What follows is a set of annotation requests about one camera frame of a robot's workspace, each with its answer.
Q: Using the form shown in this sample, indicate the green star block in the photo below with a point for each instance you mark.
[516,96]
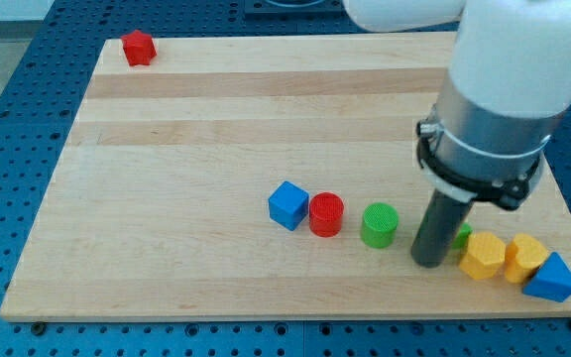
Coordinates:
[462,235]

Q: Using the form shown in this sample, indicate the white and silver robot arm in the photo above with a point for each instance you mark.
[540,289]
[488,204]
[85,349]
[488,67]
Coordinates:
[506,88]

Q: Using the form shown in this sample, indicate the red star block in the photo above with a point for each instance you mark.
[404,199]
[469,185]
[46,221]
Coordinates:
[139,48]

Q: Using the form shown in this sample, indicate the yellow hexagon block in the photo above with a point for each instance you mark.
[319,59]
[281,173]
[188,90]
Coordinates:
[483,255]

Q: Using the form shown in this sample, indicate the wooden board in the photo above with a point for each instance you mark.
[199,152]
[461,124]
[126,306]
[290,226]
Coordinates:
[157,209]

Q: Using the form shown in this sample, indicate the blue cube block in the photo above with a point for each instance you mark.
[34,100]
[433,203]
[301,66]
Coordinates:
[288,205]

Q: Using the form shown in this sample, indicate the red cylinder block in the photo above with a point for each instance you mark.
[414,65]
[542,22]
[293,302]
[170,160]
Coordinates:
[326,211]

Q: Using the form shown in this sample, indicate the green cylinder block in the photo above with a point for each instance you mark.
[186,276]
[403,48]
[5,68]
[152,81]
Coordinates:
[379,224]

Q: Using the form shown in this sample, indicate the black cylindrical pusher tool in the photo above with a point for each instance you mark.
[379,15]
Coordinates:
[438,229]

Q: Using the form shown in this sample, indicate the yellow heart block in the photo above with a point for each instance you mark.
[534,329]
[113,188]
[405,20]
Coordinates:
[524,255]

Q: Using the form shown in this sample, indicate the blue triangle block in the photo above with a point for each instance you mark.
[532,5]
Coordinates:
[552,280]

